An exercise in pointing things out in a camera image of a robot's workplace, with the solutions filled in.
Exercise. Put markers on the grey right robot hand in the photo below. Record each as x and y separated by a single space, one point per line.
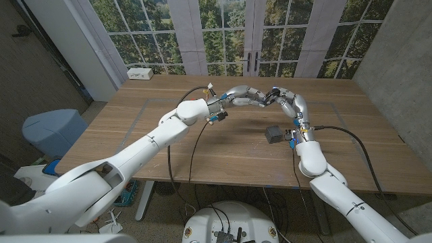
299 108

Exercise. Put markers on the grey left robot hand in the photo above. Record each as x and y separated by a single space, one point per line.
238 92

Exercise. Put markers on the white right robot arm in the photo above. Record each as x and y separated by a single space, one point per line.
341 199

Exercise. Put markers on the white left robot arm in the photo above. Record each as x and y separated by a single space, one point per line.
101 182

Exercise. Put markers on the black block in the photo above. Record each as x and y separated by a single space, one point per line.
272 134

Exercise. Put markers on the printed window backdrop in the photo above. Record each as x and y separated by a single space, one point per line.
189 33

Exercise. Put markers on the white power box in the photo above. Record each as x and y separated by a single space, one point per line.
139 73

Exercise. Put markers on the grey table leg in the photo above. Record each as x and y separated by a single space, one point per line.
325 222

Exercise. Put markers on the black round floor fan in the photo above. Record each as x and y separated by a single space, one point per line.
167 188

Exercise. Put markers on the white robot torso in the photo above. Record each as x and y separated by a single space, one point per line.
236 216

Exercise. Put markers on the white table leg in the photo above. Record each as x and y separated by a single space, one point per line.
145 202

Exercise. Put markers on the teal basket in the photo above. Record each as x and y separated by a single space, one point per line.
126 199

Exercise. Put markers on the white toy airplane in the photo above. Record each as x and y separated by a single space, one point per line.
113 221

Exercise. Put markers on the blue-grey ottoman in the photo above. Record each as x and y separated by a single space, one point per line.
54 131

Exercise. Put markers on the blue flat object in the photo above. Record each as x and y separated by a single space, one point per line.
50 167

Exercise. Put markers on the white floor platform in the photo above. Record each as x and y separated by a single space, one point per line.
30 175

